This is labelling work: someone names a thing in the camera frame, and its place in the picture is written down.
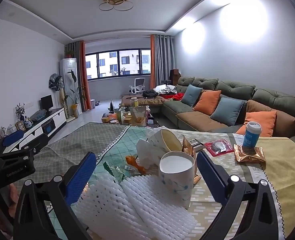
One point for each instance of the blue grey hanging cloth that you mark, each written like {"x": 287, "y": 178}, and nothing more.
{"x": 55, "y": 81}

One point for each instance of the clear wrapped gift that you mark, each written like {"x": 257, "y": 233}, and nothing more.
{"x": 4, "y": 132}

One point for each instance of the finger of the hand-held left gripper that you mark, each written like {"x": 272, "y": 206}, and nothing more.
{"x": 25, "y": 152}
{"x": 12, "y": 138}

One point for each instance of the blue patterned pouch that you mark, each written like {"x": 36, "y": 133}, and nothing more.
{"x": 38, "y": 115}

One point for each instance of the window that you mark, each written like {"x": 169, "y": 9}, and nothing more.
{"x": 127, "y": 62}

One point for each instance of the blue cushion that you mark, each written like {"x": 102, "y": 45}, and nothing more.
{"x": 227, "y": 111}
{"x": 191, "y": 95}

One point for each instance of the white tv cabinet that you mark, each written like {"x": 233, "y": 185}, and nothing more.
{"x": 57, "y": 120}

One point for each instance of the grey orange curtain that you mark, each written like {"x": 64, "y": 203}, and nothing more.
{"x": 83, "y": 80}
{"x": 162, "y": 60}

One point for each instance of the blue white porcelain jar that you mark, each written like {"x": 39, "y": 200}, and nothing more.
{"x": 28, "y": 123}

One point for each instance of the green sofa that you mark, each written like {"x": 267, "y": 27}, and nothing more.
{"x": 237, "y": 85}

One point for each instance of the white standing air conditioner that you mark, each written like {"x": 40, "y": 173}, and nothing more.
{"x": 68, "y": 67}

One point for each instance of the small red green plant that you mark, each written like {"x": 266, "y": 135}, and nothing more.
{"x": 69, "y": 53}

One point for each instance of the tall potted plant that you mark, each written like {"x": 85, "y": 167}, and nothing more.
{"x": 75, "y": 105}

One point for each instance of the beige floor stand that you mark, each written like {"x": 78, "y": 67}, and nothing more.
{"x": 63, "y": 102}

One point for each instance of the red cloth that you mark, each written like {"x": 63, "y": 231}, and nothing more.
{"x": 177, "y": 96}

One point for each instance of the blue lidded cup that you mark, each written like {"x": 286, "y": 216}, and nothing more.
{"x": 251, "y": 136}

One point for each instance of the brown wooden cabinet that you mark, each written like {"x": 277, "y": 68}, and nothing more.
{"x": 174, "y": 76}

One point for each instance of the white clothes pile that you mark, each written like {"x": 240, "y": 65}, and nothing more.
{"x": 166, "y": 88}

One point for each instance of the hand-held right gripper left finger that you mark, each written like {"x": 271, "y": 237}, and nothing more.
{"x": 80, "y": 180}

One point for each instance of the brown gold foil bag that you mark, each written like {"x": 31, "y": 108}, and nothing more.
{"x": 187, "y": 147}

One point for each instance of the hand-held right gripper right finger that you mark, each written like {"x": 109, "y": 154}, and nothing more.
{"x": 210, "y": 177}

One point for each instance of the group of glass jars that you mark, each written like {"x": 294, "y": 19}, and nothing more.
{"x": 134, "y": 102}

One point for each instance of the plain white paper cup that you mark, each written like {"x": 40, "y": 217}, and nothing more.
{"x": 157, "y": 140}

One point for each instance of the blue dotted paper cup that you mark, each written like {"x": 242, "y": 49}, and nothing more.
{"x": 175, "y": 185}

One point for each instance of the patterned tablecloth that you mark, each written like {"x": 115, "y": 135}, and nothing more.
{"x": 237, "y": 170}

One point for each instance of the white office chair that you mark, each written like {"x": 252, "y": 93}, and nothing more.
{"x": 138, "y": 85}

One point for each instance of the white foam net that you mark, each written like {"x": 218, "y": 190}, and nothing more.
{"x": 157, "y": 205}
{"x": 105, "y": 210}

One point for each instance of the black bag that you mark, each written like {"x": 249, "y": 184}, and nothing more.
{"x": 150, "y": 93}

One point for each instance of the red packet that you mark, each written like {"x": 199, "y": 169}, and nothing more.
{"x": 217, "y": 147}

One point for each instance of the white tissue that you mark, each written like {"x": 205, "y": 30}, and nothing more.
{"x": 147, "y": 155}

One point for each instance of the small black packet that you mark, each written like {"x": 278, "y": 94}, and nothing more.
{"x": 195, "y": 143}

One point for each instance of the small potted plant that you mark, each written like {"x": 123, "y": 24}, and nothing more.
{"x": 20, "y": 111}

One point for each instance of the clear snack bag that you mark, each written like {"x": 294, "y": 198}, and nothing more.
{"x": 138, "y": 116}

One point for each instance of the orange wrapper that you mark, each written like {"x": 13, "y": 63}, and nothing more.
{"x": 132, "y": 160}

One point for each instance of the orange cushion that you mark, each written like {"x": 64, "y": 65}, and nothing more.
{"x": 262, "y": 122}
{"x": 207, "y": 102}

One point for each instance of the gold snack packet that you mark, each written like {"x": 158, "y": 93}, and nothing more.
{"x": 247, "y": 156}

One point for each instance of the green wrapper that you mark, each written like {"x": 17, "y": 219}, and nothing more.
{"x": 115, "y": 171}

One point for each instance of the black monitor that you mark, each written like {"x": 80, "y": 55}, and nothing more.
{"x": 46, "y": 102}

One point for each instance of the gold picture frame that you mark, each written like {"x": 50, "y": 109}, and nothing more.
{"x": 20, "y": 126}

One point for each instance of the small white bin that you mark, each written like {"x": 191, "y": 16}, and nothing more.
{"x": 93, "y": 104}

